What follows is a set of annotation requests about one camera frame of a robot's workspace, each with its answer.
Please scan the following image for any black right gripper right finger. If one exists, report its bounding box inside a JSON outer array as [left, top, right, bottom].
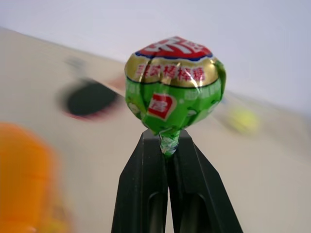
[[168, 130, 244, 233]]

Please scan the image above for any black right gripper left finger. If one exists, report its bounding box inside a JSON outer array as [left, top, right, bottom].
[[111, 130, 169, 233]]

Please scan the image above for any green lollipop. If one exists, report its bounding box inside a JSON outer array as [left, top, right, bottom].
[[123, 36, 227, 159]]

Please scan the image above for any black round jar lid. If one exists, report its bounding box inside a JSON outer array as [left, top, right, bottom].
[[55, 78, 123, 121]]

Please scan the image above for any orange plastic jar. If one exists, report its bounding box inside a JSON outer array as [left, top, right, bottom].
[[0, 122, 73, 233]]

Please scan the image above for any yellow wrapped lollipop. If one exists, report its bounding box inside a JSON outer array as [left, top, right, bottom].
[[225, 106, 260, 134]]

